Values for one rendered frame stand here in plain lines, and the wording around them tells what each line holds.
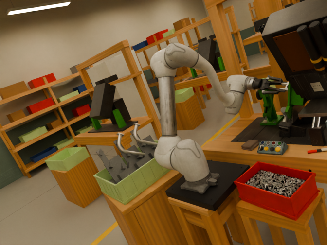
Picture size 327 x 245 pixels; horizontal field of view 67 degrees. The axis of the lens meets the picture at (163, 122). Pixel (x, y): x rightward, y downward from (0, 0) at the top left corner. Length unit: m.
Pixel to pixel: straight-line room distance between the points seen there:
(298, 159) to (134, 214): 1.11
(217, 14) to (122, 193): 1.54
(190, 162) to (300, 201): 0.55
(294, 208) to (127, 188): 1.08
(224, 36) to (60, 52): 6.75
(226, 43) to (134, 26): 8.16
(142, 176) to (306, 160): 1.07
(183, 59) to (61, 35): 7.32
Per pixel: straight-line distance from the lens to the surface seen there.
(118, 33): 9.64
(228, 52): 2.17
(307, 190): 1.33
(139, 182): 1.88
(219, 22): 2.17
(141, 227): 1.92
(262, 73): 2.19
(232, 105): 1.77
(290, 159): 1.55
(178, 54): 1.43
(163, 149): 1.53
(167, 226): 2.03
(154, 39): 7.71
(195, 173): 1.41
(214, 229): 1.46
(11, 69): 7.90
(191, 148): 1.38
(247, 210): 1.41
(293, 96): 1.64
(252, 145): 1.69
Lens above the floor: 1.67
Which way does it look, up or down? 15 degrees down
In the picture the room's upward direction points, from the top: 22 degrees counter-clockwise
